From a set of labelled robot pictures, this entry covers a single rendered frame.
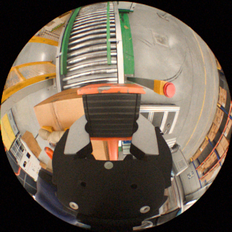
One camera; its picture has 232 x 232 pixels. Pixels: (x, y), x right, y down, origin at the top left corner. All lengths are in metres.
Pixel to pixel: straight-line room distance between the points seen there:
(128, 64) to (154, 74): 0.47
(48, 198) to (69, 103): 0.39
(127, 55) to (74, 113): 1.24
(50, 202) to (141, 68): 1.64
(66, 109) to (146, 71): 1.31
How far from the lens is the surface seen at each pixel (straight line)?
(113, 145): 0.16
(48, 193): 0.34
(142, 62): 1.42
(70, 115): 0.32
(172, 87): 0.37
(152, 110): 1.34
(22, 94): 1.31
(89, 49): 0.86
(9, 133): 7.62
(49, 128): 0.44
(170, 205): 0.55
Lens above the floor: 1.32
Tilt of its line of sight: 61 degrees down
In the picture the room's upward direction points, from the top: 177 degrees clockwise
